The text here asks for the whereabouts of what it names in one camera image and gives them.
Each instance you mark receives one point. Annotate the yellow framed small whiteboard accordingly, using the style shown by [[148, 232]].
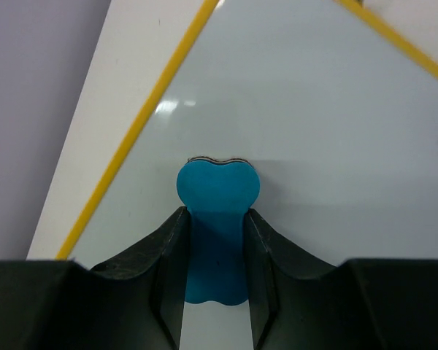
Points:
[[335, 111]]

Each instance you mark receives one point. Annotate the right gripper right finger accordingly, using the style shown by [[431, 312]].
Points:
[[298, 301]]

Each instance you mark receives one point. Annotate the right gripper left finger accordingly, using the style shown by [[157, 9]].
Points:
[[134, 300]]

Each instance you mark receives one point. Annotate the blue bone shaped eraser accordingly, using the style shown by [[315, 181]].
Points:
[[217, 195]]

